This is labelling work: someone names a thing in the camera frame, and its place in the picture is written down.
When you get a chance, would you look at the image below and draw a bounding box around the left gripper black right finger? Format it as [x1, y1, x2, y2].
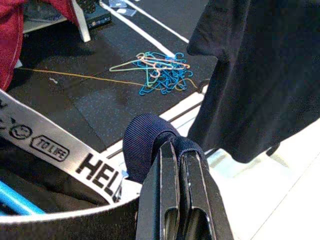
[180, 151, 235, 240]

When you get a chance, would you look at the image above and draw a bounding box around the blue wire hanger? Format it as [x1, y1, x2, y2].
[0, 180, 47, 216]

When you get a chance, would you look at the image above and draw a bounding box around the orange floor cable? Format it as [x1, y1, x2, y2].
[18, 66, 201, 92]

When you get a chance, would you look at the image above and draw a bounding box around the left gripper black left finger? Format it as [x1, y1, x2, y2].
[136, 141, 181, 240]

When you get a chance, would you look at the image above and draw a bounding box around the black floor mat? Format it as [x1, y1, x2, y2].
[7, 0, 218, 153]

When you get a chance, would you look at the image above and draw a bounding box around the orange wire hanger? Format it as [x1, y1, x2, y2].
[138, 55, 191, 70]

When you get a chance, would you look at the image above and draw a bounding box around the red cloth with yellow star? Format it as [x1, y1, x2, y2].
[0, 0, 78, 92]

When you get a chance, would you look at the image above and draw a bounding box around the black shirt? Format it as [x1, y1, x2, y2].
[186, 0, 320, 165]

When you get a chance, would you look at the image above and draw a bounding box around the white floor tape strip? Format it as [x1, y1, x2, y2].
[122, 0, 190, 44]
[99, 0, 176, 58]

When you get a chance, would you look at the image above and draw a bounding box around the dark navy garment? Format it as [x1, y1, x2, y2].
[122, 112, 210, 186]

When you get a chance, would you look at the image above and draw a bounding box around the green wire hanger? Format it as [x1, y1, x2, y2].
[109, 58, 175, 74]

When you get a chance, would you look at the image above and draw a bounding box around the pile of blue wire hangers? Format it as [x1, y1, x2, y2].
[136, 51, 195, 96]

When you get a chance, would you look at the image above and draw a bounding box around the black electronic box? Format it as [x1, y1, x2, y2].
[77, 0, 113, 30]

